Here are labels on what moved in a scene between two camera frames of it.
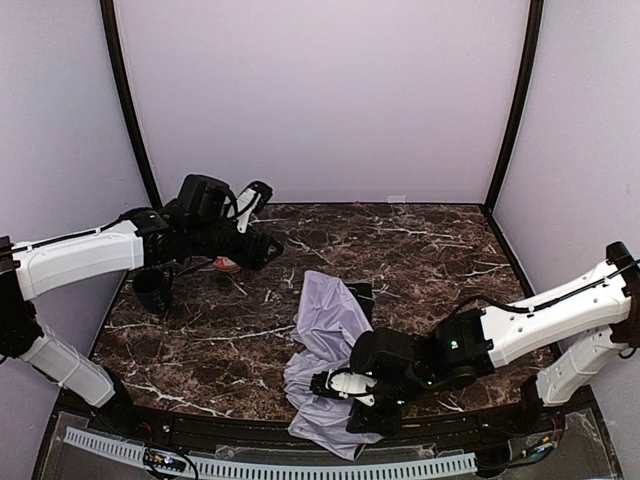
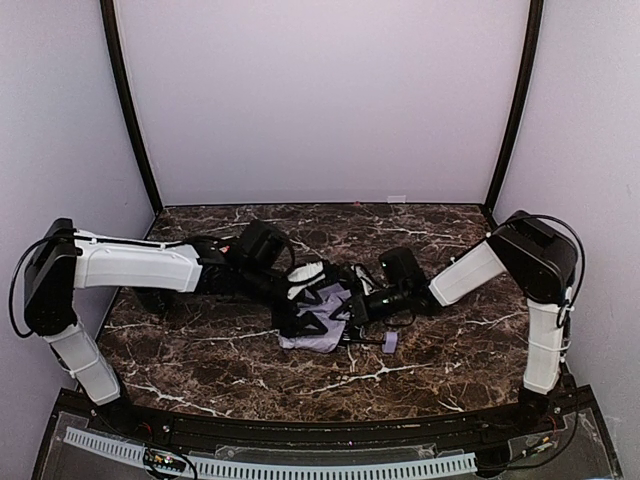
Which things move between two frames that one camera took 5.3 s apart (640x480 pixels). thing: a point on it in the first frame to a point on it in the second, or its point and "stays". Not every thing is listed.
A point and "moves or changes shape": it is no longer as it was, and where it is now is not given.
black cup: (154, 289) stays
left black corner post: (114, 42) stays
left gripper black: (258, 246) to (285, 306)
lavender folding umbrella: (333, 320) moves or changes shape
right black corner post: (535, 30) stays
